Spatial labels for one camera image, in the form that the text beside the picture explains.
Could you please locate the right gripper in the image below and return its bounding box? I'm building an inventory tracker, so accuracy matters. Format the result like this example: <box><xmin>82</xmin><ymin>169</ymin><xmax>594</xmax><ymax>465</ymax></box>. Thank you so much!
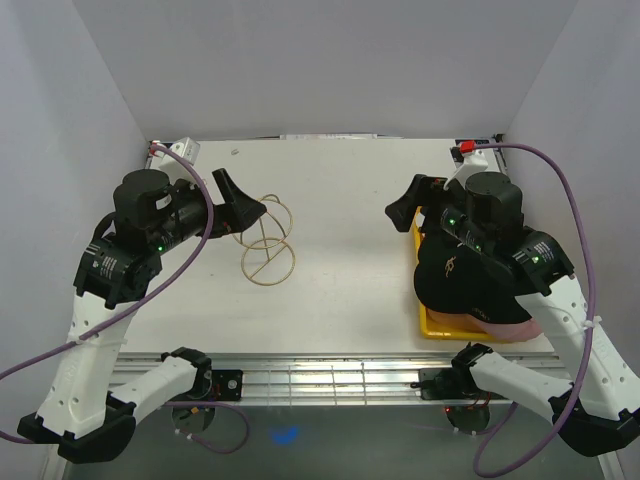
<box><xmin>383</xmin><ymin>174</ymin><xmax>491</xmax><ymax>256</ymax></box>

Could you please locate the black cap gold logo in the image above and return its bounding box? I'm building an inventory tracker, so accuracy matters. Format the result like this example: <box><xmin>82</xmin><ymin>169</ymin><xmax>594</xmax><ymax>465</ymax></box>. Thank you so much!
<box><xmin>413</xmin><ymin>234</ymin><xmax>532</xmax><ymax>324</ymax></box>

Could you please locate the pink baseball cap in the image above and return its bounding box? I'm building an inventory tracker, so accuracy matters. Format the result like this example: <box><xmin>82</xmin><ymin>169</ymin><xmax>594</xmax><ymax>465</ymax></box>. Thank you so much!
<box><xmin>427</xmin><ymin>309</ymin><xmax>543</xmax><ymax>343</ymax></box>

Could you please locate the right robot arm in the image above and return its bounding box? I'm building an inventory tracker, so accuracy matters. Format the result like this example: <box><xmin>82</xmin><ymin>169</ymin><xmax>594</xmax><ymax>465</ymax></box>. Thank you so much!
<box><xmin>385</xmin><ymin>172</ymin><xmax>639</xmax><ymax>457</ymax></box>

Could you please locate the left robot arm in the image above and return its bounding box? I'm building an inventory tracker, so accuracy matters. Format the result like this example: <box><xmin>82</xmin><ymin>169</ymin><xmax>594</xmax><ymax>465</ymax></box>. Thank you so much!
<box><xmin>17</xmin><ymin>169</ymin><xmax>267</xmax><ymax>464</ymax></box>

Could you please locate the yellow plastic tray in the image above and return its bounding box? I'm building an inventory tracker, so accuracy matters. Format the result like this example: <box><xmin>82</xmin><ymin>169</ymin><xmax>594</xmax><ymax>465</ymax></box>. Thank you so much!
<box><xmin>411</xmin><ymin>207</ymin><xmax>500</xmax><ymax>343</ymax></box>

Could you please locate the gold wire hat stand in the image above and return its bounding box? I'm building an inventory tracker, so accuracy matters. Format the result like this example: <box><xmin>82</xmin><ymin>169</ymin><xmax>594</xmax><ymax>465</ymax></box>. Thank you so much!
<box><xmin>232</xmin><ymin>193</ymin><xmax>297</xmax><ymax>287</ymax></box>

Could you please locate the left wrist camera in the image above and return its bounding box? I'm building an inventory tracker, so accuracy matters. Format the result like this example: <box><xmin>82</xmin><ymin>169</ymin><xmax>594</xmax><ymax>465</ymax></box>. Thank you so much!
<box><xmin>170</xmin><ymin>137</ymin><xmax>201</xmax><ymax>165</ymax></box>

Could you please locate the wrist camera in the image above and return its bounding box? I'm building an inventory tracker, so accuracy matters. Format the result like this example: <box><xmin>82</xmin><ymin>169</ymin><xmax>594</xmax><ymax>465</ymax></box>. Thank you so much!
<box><xmin>170</xmin><ymin>137</ymin><xmax>201</xmax><ymax>165</ymax></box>
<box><xmin>445</xmin><ymin>140</ymin><xmax>489</xmax><ymax>189</ymax></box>

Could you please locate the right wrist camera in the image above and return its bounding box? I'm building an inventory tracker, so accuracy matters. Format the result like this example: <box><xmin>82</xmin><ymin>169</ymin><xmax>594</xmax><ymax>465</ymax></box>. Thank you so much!
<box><xmin>445</xmin><ymin>140</ymin><xmax>489</xmax><ymax>189</ymax></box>

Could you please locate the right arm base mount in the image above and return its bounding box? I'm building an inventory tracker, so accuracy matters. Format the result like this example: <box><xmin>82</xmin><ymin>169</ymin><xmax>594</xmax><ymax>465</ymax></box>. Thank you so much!
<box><xmin>410</xmin><ymin>368</ymin><xmax>479</xmax><ymax>400</ymax></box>

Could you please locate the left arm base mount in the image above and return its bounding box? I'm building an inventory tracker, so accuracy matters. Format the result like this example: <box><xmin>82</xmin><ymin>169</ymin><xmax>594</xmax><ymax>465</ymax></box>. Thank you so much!
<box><xmin>210</xmin><ymin>369</ymin><xmax>244</xmax><ymax>402</ymax></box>

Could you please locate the aluminium front rail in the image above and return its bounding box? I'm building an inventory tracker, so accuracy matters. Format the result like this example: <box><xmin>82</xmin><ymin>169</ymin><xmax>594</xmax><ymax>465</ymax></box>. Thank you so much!
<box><xmin>107</xmin><ymin>352</ymin><xmax>576</xmax><ymax>409</ymax></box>

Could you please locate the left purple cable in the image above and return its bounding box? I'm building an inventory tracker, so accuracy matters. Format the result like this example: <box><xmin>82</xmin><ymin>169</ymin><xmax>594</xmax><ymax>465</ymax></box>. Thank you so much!
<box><xmin>0</xmin><ymin>144</ymin><xmax>251</xmax><ymax>455</ymax></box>

